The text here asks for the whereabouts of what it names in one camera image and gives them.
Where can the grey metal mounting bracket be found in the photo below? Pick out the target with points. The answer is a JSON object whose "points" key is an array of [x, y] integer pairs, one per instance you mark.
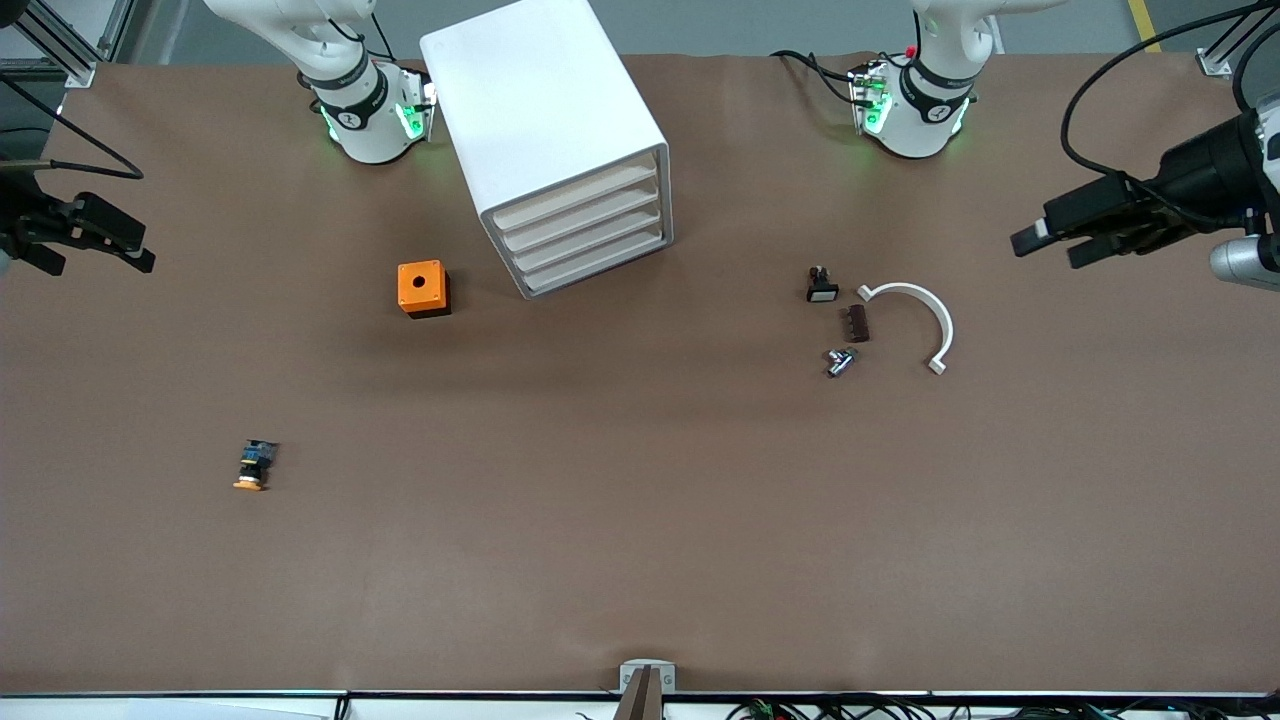
{"points": [[630, 675]]}

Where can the brown table cover sheet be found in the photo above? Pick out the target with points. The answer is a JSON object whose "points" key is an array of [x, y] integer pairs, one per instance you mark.
{"points": [[640, 550]]}

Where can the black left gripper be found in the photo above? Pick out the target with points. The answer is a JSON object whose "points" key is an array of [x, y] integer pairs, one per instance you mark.
{"points": [[1196, 171]]}

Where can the white curved plastic bracket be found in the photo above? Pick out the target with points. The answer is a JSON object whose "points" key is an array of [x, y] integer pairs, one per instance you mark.
{"points": [[945, 325]]}

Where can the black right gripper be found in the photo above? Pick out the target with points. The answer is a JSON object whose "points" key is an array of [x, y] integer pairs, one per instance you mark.
{"points": [[22, 221]]}

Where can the black white push switch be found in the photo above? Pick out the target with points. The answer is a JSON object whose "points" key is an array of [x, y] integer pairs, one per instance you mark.
{"points": [[822, 292]]}

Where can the orange button enclosure box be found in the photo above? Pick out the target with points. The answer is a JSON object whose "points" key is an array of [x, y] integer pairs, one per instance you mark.
{"points": [[410, 292]]}

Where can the orange capped push button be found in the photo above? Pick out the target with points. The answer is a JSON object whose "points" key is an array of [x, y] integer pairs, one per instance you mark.
{"points": [[255, 465]]}

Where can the white drawer cabinet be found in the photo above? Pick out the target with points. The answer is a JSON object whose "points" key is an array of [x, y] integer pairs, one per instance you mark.
{"points": [[540, 100]]}

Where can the aluminium frame post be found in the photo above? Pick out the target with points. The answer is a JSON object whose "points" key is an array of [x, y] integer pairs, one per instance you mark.
{"points": [[1215, 64], [82, 74]]}

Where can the brown terminal block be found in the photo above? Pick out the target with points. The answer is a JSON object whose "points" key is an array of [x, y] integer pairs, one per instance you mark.
{"points": [[856, 324]]}

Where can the small silver blue connector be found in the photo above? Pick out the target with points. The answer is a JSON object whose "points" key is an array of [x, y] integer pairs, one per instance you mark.
{"points": [[838, 364]]}

